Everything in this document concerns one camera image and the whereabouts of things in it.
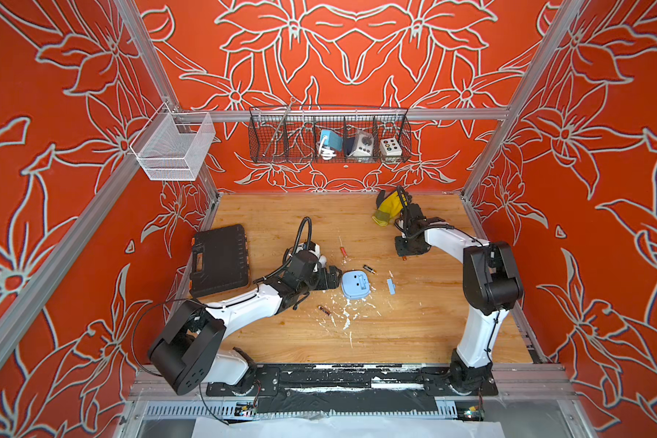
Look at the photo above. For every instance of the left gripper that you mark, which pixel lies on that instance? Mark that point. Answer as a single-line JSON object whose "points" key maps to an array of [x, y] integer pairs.
{"points": [[334, 280]]}

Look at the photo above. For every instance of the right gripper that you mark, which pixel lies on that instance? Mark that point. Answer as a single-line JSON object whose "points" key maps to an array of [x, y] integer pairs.
{"points": [[401, 252]]}

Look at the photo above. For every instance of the light blue square alarm clock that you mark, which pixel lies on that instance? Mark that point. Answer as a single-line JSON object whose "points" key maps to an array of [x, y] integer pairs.
{"points": [[355, 285]]}

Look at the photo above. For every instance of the light blue battery cover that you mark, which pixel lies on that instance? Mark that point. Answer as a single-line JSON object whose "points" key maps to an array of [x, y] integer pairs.
{"points": [[391, 286]]}

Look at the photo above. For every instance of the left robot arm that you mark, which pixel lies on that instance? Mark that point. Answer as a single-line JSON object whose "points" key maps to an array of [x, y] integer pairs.
{"points": [[189, 354]]}

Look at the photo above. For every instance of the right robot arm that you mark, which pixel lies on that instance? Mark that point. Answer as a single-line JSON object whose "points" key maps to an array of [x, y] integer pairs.
{"points": [[491, 284]]}

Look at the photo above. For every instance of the black gold AA battery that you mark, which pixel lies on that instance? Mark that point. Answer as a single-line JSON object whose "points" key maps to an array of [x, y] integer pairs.
{"points": [[369, 269]]}

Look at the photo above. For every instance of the white twin-bell alarm clock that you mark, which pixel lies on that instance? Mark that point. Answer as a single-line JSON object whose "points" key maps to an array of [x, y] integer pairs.
{"points": [[301, 247]]}

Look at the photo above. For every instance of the yellow work glove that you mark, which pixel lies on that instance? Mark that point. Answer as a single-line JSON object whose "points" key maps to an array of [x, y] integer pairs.
{"points": [[388, 207]]}

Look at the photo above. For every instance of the white button box in basket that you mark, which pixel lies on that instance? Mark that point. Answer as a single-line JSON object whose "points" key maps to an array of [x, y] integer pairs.
{"points": [[391, 150]]}

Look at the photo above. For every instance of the white grey device in basket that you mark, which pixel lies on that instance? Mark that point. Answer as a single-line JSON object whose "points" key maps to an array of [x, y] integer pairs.
{"points": [[360, 146]]}

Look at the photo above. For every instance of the blue white item in basket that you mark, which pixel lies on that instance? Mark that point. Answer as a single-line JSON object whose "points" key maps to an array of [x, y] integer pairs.
{"points": [[329, 145]]}

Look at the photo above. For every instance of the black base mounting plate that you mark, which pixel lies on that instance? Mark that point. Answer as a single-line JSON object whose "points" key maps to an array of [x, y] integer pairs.
{"points": [[335, 389]]}

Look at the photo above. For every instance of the black plastic tool case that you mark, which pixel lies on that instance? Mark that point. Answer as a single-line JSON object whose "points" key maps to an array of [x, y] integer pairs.
{"points": [[220, 261]]}

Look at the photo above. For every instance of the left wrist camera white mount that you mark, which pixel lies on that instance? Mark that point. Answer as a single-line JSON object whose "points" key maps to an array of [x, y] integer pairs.
{"points": [[315, 250]]}

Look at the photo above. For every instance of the black wire wall basket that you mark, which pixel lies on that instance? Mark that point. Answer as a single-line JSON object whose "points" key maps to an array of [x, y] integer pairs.
{"points": [[289, 134]]}

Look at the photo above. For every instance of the clear plastic wall bin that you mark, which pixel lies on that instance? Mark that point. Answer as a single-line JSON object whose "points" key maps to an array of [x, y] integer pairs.
{"points": [[165, 153]]}

